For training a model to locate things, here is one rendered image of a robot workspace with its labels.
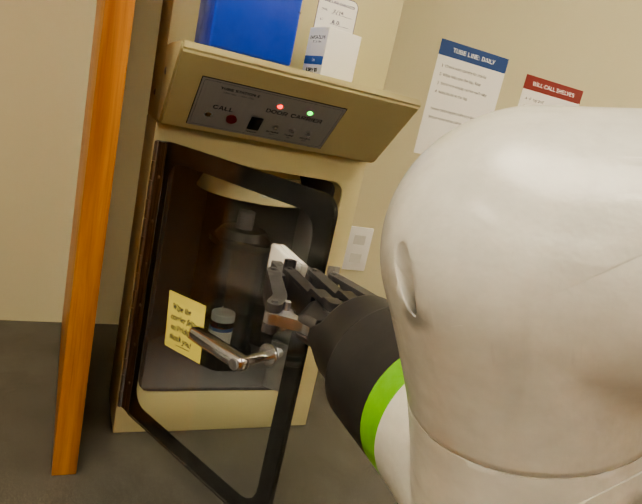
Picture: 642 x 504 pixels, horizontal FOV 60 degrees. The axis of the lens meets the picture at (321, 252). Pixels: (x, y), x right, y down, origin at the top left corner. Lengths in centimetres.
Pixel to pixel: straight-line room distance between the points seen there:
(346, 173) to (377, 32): 21
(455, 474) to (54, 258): 111
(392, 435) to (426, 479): 6
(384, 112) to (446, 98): 70
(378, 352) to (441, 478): 11
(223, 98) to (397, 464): 53
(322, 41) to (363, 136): 14
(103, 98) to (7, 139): 55
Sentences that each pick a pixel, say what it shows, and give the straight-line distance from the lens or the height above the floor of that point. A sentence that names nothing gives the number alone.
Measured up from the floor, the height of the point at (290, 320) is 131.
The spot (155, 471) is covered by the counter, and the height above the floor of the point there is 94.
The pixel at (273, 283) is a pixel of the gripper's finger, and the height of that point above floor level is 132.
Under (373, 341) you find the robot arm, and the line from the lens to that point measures 34.
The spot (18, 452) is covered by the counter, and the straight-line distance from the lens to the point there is 90.
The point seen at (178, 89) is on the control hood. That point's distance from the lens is 71.
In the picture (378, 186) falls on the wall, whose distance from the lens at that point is 140.
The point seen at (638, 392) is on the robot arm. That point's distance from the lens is 19.
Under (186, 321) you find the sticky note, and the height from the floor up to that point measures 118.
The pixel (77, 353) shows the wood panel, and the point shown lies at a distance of 77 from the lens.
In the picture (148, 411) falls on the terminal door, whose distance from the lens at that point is 84.
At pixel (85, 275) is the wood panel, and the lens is 72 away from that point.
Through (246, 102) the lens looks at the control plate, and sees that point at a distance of 72.
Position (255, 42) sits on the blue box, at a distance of 69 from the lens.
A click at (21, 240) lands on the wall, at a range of 126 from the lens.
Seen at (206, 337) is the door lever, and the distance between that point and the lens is 62.
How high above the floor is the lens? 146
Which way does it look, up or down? 14 degrees down
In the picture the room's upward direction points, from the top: 13 degrees clockwise
